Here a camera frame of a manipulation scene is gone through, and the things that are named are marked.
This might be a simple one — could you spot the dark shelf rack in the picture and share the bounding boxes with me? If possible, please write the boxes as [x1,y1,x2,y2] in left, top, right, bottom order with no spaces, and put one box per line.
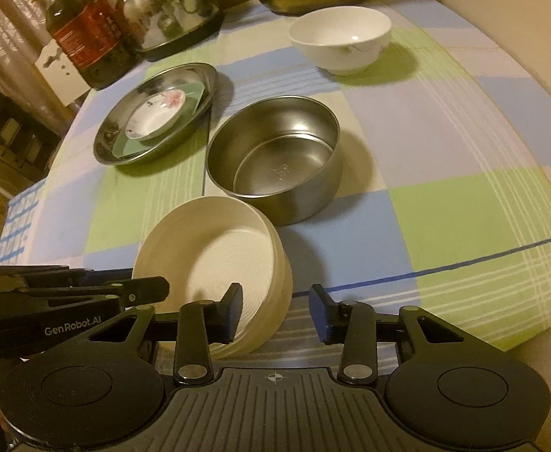
[0,92,59,182]

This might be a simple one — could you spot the white ceramic bowl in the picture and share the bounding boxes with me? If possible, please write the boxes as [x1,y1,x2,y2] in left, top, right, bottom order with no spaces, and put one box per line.
[288,6,393,76]

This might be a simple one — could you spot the checkered pastel tablecloth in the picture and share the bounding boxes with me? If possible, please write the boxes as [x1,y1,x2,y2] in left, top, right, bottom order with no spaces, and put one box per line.
[19,0,551,367]

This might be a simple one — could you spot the stainless steel kettle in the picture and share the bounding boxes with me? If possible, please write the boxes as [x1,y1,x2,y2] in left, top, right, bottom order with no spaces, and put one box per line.
[117,0,224,61]

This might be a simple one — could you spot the stainless steel bowl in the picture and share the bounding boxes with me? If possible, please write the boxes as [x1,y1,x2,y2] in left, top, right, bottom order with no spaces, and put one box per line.
[206,96,342,226]

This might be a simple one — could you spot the blue white patterned cloth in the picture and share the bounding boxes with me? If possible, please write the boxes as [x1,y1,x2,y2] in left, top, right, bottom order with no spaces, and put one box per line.
[0,180,46,265]

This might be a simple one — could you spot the white floral small dish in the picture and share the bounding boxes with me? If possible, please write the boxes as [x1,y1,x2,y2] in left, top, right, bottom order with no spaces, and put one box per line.
[125,89,190,141]

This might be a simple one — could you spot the large stainless steel plate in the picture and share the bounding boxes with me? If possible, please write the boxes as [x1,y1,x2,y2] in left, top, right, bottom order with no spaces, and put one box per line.
[93,62,218,166]

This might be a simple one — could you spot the cooking oil bottle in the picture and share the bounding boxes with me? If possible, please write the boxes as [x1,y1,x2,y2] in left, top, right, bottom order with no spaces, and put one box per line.
[33,0,140,90]

